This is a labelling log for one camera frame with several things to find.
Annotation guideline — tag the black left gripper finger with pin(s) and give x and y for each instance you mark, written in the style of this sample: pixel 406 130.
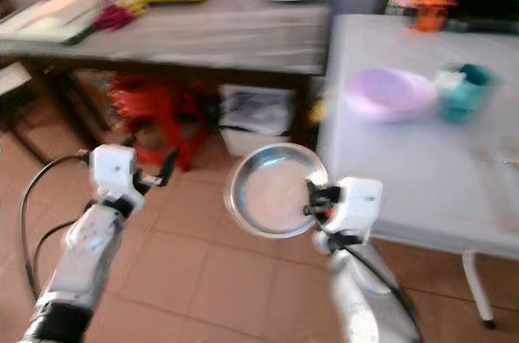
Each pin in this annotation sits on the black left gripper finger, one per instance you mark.
pixel 168 166

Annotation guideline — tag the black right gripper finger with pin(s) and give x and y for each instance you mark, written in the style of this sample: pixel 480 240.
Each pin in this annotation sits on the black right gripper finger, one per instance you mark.
pixel 311 197

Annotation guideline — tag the round steel plate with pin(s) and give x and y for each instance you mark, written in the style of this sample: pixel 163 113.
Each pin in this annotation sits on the round steel plate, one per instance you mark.
pixel 272 190

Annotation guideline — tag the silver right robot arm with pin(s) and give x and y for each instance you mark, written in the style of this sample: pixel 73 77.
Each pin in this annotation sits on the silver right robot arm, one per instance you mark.
pixel 369 294

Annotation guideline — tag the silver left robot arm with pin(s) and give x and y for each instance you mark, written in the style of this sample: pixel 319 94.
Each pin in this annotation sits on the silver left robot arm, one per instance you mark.
pixel 85 266

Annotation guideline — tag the red plastic stool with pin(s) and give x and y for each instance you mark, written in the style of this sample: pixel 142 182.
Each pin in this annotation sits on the red plastic stool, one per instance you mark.
pixel 154 112

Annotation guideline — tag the white folding table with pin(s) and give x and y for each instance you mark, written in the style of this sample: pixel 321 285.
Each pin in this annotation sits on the white folding table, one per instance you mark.
pixel 413 165

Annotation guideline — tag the white plastic bin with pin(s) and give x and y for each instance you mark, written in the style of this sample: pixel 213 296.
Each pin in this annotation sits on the white plastic bin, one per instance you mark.
pixel 255 120

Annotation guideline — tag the purple plastic bowl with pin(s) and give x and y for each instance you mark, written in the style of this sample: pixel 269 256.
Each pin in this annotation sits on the purple plastic bowl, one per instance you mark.
pixel 389 93

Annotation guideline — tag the grey-topped dark table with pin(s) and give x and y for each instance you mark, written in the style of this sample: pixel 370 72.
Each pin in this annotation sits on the grey-topped dark table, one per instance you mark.
pixel 211 35

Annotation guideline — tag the magenta cloth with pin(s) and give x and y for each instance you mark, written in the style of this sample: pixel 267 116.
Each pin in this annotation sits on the magenta cloth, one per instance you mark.
pixel 113 17

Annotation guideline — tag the dark wooden stool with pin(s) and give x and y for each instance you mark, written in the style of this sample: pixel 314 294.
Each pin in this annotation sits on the dark wooden stool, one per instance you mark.
pixel 15 87

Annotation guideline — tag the teal cup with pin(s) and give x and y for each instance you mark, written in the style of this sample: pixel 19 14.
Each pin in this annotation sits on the teal cup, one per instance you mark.
pixel 466 96

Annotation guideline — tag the white flat box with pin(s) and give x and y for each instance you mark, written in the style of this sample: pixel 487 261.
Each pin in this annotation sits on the white flat box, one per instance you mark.
pixel 53 15

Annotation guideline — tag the orange container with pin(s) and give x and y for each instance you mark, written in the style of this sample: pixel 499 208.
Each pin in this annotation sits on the orange container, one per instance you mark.
pixel 431 15

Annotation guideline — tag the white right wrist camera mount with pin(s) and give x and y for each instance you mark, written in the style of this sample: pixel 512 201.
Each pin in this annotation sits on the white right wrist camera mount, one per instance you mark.
pixel 361 203

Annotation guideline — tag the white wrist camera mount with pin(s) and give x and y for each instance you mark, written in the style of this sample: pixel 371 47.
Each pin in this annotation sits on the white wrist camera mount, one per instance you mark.
pixel 112 171
pixel 361 203

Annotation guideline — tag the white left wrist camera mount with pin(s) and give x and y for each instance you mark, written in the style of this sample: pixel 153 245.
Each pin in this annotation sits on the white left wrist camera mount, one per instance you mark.
pixel 112 171

